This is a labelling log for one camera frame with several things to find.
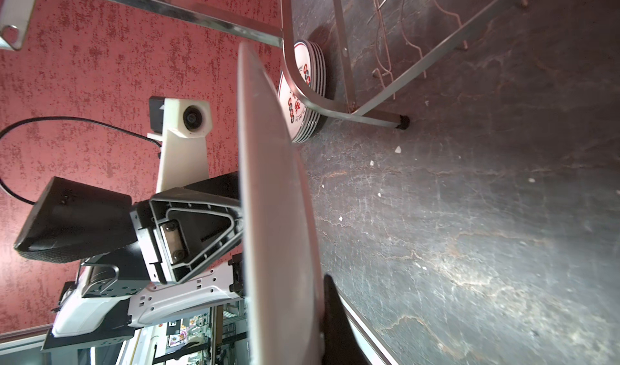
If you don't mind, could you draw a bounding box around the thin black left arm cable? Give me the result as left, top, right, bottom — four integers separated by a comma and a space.
0, 115, 163, 206

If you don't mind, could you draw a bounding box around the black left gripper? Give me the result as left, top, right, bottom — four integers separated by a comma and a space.
130, 172, 244, 284

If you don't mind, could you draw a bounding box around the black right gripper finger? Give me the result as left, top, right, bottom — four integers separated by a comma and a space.
322, 275, 368, 365

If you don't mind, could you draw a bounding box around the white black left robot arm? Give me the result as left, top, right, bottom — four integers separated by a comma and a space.
15, 173, 244, 352

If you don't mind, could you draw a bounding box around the white plate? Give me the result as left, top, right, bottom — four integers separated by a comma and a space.
278, 40, 327, 144
237, 43, 322, 364

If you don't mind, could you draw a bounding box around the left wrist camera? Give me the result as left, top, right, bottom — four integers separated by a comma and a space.
148, 96, 213, 193

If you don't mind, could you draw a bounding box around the stainless steel dish rack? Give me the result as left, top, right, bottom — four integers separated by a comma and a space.
0, 0, 534, 131

